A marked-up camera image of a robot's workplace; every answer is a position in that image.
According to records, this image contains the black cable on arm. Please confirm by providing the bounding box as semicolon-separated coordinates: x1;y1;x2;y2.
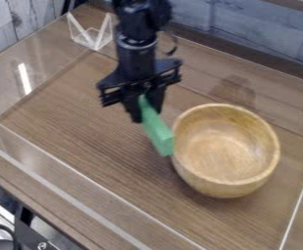
161;28;179;57

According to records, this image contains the round wooden bowl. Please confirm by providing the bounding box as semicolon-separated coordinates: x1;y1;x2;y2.
171;104;280;198

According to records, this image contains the clear acrylic tray wall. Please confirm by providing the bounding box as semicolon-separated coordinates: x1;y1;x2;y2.
0;123;204;250

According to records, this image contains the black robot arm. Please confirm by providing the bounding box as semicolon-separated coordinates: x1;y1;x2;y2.
95;0;183;123

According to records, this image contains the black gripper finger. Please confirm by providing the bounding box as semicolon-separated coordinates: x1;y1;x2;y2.
123;97;143;124
147;88;165;113

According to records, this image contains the clear acrylic corner bracket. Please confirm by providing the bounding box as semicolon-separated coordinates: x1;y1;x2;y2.
67;13;112;51

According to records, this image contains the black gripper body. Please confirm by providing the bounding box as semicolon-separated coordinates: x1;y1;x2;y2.
95;43;183;106

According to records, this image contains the black table frame bracket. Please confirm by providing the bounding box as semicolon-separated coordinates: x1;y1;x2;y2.
15;206;60;250

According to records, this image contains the green rectangular stick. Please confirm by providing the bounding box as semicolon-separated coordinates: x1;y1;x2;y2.
139;95;173;156

